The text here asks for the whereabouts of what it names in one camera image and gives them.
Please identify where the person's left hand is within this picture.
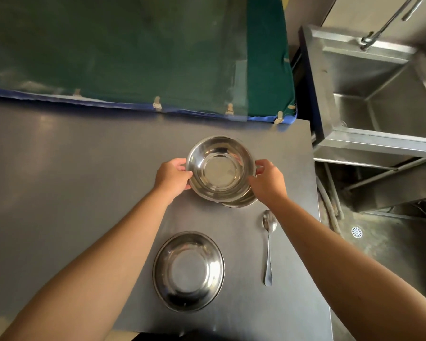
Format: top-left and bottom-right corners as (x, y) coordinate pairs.
(153, 158), (194, 206)

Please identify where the person's right forearm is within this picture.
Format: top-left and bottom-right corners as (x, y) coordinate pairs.
(264, 193), (426, 341)

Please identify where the green cloth cover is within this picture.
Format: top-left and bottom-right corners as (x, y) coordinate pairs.
(0, 0), (296, 119)

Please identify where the stainless steel sink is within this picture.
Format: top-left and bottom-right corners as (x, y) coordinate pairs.
(298, 24), (426, 161)

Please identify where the person's right hand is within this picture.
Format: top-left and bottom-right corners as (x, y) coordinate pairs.
(247, 159), (288, 210)

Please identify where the steel sink underframe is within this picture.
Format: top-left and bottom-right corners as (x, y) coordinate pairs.
(314, 157), (426, 224)

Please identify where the grey drain hose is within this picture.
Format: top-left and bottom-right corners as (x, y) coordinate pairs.
(315, 163), (346, 235)

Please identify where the blue tarp sheet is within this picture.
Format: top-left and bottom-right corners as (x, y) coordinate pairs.
(0, 86), (299, 125)

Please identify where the metal sink faucet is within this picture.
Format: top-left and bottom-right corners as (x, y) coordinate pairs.
(360, 0), (426, 52)

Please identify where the person's left forearm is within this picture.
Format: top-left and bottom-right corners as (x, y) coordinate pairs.
(0, 188), (171, 341)

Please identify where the stainless steel bowl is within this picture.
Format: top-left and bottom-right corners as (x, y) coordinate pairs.
(153, 231), (226, 313)
(185, 136), (257, 203)
(221, 188), (259, 209)

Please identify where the stainless steel spoon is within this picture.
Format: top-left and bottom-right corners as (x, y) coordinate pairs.
(262, 210), (278, 287)

